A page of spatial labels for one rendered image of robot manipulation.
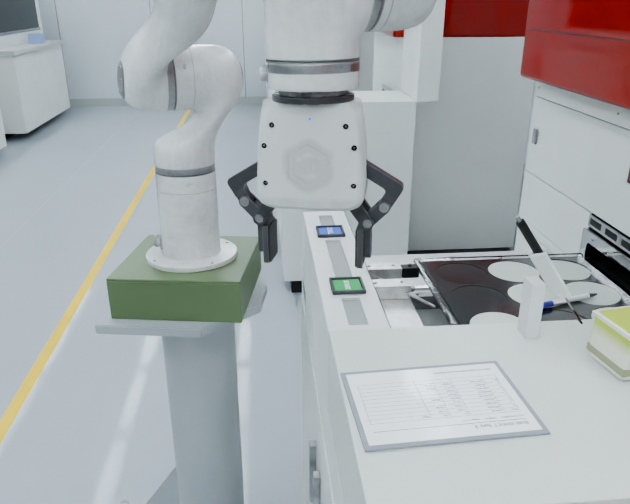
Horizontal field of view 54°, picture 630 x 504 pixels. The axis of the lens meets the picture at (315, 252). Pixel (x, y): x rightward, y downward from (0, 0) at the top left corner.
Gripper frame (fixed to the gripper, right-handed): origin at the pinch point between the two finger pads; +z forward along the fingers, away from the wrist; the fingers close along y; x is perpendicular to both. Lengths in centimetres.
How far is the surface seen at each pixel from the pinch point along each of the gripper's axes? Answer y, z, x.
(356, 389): 3.5, 20.8, 7.9
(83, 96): -461, 80, 739
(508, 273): 27, 27, 63
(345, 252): -4, 20, 53
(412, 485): 10.9, 21.6, -6.8
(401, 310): 7, 29, 47
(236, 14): -254, -23, 793
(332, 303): -3.3, 21.0, 31.6
